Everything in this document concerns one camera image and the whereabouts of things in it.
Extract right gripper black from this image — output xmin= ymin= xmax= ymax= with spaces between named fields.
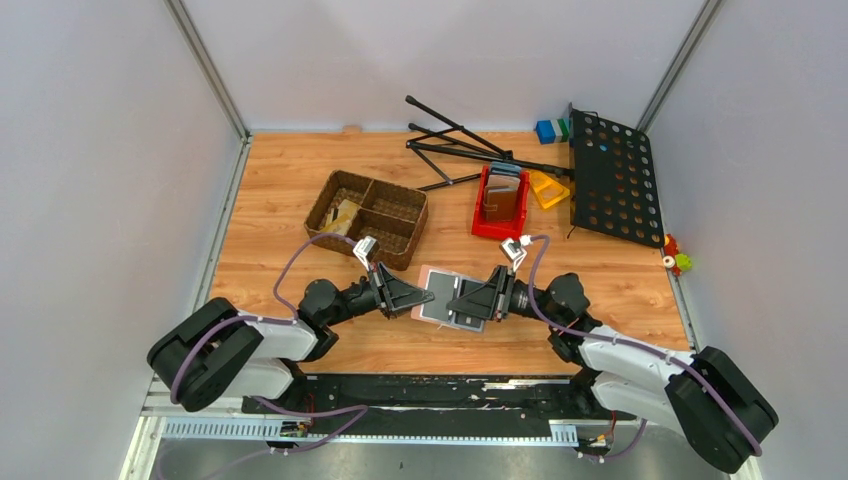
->
xmin=448 ymin=264 xmax=563 ymax=327

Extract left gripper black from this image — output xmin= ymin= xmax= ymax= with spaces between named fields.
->
xmin=326 ymin=261 xmax=435 ymax=327

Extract black credit card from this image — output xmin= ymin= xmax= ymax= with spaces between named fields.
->
xmin=421 ymin=270 xmax=458 ymax=322

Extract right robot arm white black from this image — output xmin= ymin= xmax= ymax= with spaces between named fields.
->
xmin=446 ymin=266 xmax=779 ymax=473

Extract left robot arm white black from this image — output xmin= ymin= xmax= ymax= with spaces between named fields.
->
xmin=147 ymin=263 xmax=435 ymax=413

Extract cards in basket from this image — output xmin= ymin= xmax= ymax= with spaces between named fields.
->
xmin=320 ymin=199 xmax=360 ymax=236

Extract red plastic bin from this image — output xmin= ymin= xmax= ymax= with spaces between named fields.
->
xmin=471 ymin=162 xmax=530 ymax=240

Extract brown wicker divided basket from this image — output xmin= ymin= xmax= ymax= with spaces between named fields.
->
xmin=304 ymin=170 xmax=429 ymax=271

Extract brown wallet in bin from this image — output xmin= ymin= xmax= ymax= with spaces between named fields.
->
xmin=482 ymin=174 xmax=520 ymax=223

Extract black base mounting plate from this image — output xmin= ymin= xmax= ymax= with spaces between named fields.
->
xmin=276 ymin=374 xmax=634 ymax=438

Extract yellow plastic triangle toy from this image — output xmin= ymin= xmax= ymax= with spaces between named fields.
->
xmin=529 ymin=171 xmax=571 ymax=210

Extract black folding stand legs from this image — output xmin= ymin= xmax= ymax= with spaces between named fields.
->
xmin=404 ymin=95 xmax=575 ymax=190

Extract black perforated music stand tray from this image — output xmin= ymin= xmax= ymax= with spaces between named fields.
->
xmin=569 ymin=108 xmax=665 ymax=248

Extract blue green white blocks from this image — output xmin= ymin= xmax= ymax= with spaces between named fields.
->
xmin=534 ymin=118 xmax=571 ymax=145

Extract red green toy pieces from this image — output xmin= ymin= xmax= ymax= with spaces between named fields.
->
xmin=662 ymin=234 xmax=693 ymax=277

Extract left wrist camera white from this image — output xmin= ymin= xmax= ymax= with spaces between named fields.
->
xmin=352 ymin=236 xmax=379 ymax=271

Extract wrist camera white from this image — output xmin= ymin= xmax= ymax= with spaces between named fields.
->
xmin=352 ymin=236 xmax=379 ymax=271
xmin=500 ymin=235 xmax=533 ymax=273

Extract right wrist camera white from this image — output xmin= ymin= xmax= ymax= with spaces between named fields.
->
xmin=500 ymin=235 xmax=533 ymax=273

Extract aluminium frame rail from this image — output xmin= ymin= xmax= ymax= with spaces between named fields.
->
xmin=140 ymin=372 xmax=745 ymax=448

